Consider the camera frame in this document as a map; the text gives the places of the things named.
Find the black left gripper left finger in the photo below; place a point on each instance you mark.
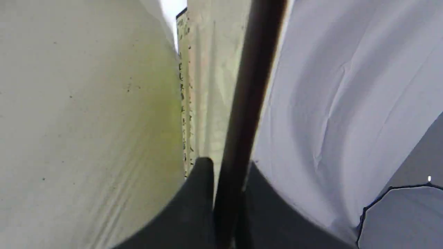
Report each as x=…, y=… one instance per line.
x=187, y=221

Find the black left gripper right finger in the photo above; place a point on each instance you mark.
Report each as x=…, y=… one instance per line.
x=265, y=221

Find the painted folding paper fan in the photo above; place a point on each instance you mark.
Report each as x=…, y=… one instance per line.
x=227, y=49

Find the grey backdrop cloth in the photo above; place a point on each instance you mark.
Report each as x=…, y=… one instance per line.
x=355, y=86

